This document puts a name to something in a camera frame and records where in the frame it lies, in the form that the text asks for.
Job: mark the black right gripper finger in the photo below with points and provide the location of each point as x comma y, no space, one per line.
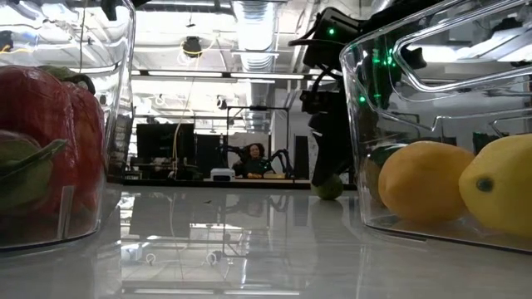
332,149

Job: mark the round green lime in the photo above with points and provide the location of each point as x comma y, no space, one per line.
330,190

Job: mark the orange lemon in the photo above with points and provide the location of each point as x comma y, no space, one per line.
420,182

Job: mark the yellow lemon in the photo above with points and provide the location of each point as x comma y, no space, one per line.
507,195

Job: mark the red bell pepper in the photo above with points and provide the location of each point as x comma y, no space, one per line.
41,104

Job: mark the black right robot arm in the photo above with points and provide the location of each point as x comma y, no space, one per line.
332,41

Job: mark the person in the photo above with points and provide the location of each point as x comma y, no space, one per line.
254,162

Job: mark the white box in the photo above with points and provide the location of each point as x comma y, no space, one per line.
223,174

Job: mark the clear plastic basket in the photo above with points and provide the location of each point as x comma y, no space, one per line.
120,83
457,83

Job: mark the black monitor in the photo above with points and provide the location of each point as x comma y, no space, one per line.
166,145

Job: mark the black frame stand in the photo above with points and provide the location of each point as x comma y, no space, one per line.
257,108

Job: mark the silver ventilation duct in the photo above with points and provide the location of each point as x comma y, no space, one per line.
253,33

